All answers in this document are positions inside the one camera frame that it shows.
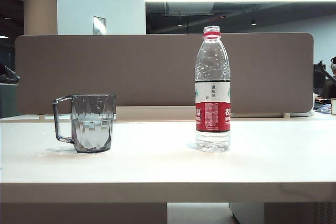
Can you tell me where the clear water bottle red label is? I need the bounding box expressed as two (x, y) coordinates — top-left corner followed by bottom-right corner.
(195, 25), (232, 153)

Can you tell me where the transparent grey faceted mug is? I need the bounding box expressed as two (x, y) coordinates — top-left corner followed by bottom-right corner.
(53, 93), (117, 153)

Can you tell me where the brown desk partition panel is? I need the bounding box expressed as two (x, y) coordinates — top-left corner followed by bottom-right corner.
(15, 32), (315, 115)

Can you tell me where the black object at desk edge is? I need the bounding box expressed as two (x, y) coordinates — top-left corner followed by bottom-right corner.
(0, 63), (20, 84)

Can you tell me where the seated person in background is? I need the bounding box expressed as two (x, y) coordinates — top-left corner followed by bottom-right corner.
(322, 56), (336, 99)

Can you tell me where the grey under-desk cabinet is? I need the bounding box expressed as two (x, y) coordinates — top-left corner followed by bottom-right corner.
(228, 202), (336, 224)

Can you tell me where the silver wall sign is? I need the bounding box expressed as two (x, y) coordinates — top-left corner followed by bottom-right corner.
(92, 16), (107, 35)

